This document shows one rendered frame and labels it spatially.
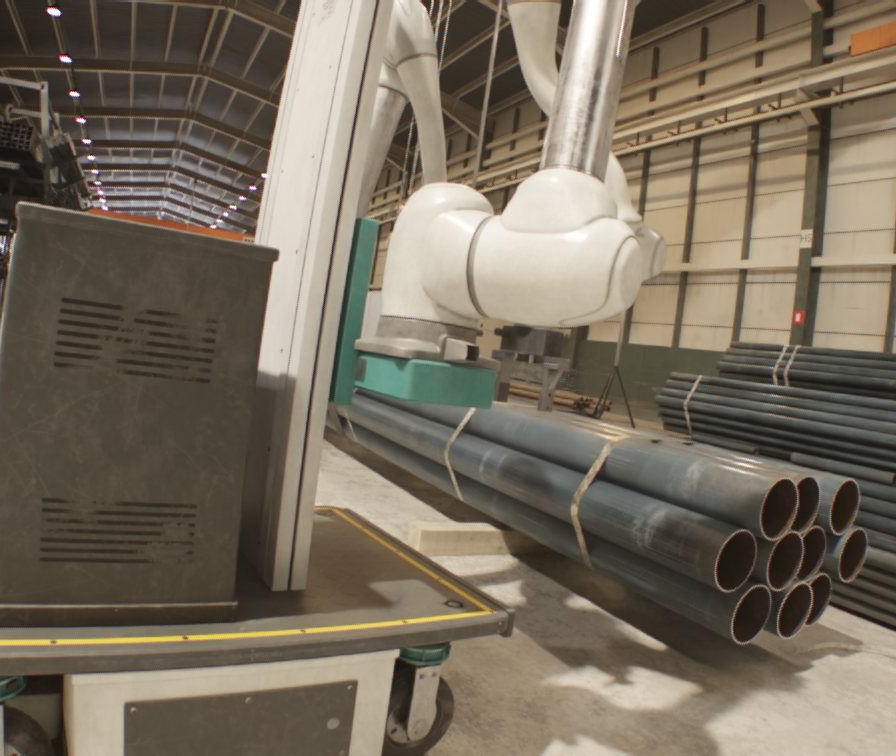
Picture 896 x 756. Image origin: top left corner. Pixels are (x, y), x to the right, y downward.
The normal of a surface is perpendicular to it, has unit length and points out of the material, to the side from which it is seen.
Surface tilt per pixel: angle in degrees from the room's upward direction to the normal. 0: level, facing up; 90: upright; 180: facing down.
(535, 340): 90
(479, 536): 90
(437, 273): 98
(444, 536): 90
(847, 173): 90
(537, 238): 70
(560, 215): 75
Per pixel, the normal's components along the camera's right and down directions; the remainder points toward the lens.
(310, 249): -0.83, -0.11
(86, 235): 0.54, 0.10
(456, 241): -0.43, -0.18
